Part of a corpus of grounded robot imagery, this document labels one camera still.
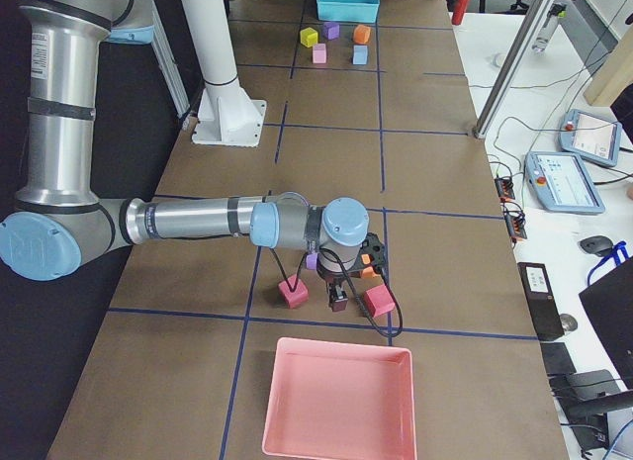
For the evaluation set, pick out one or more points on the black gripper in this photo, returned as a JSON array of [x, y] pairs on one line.
[[332, 278]]

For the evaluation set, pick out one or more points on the light blue foam block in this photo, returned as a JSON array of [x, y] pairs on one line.
[[360, 55]]

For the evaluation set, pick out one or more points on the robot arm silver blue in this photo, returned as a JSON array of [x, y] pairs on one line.
[[59, 224]]

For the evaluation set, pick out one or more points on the red foam block right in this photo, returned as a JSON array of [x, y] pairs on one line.
[[379, 301]]

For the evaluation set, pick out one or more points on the red foam block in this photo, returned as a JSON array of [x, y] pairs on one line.
[[294, 291], [379, 301]]

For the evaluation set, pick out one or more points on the red foam block left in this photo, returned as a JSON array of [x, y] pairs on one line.
[[294, 291]]

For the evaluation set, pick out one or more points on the purple foam block near pink tray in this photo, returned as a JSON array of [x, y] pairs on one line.
[[311, 261]]

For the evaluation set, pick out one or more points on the pink plastic tray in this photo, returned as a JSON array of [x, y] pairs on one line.
[[335, 400]]

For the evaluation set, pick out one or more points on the black box on desk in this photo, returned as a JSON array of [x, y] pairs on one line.
[[540, 301]]

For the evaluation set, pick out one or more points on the white pillar with base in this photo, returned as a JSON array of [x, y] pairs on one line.
[[227, 115]]

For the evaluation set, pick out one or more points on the teach pendant near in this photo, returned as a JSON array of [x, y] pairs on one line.
[[561, 183]]

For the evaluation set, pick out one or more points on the teach pendant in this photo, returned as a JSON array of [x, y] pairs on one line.
[[591, 137], [561, 183]]

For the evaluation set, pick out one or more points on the yellow foam block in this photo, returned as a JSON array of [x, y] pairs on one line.
[[309, 37]]

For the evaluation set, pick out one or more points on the orange foam block near blue bin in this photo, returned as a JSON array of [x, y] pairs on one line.
[[362, 34]]

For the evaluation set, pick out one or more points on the purple foam block near blue bin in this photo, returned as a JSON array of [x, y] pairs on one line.
[[331, 30]]

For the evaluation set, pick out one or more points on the black computer mouse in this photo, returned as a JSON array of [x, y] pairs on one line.
[[598, 245]]

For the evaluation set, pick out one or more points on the blue plastic bin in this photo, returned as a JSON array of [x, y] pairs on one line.
[[355, 11]]

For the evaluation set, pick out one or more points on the teach pendant far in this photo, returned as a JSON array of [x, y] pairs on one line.
[[591, 137]]

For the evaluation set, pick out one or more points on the red cylinder object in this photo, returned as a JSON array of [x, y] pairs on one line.
[[459, 9]]

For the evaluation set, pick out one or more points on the plastic water bottle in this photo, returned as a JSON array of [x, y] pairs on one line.
[[555, 14]]

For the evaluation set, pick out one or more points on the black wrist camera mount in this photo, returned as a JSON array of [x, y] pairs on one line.
[[373, 256]]

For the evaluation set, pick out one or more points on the aluminium frame post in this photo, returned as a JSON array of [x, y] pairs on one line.
[[530, 27]]

